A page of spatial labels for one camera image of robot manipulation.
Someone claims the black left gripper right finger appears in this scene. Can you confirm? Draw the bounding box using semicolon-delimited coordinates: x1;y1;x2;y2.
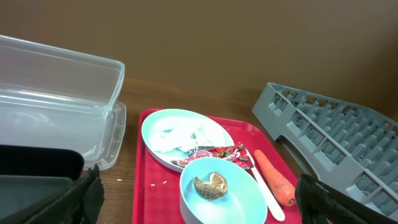
295;174;397;224

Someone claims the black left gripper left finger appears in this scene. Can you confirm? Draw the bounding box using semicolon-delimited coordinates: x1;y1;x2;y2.
27;165;104;224

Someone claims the orange carrot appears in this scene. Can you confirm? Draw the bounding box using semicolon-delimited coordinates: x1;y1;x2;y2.
254;150;296;207

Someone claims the white plastic spoon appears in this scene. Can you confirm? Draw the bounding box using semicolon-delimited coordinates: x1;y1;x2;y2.
246;149;285;222

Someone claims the red snack wrapper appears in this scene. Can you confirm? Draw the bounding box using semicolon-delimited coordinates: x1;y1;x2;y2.
170;144;254;169

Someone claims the brown mushroom piece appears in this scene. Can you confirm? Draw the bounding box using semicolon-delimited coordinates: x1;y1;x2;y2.
193;172;228;200

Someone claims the light blue bowl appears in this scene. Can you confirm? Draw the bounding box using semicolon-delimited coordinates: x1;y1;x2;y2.
179;157;267;224

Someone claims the light blue plate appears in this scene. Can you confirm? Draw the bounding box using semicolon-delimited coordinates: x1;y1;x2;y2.
141;109;234;172

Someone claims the white napkin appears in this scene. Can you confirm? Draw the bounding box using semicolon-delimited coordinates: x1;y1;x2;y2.
149;117;224;153

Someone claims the black waste tray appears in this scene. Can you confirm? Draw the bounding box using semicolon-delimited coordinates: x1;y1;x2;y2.
1;145;85;223

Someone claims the grey dishwasher rack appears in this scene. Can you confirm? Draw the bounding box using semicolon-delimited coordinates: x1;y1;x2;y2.
252;83;397;220

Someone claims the clear plastic waste bin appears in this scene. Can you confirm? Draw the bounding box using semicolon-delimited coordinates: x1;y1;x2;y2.
1;36;126;170

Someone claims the red serving tray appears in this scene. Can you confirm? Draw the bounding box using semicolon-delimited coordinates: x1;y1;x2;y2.
132;108;297;224

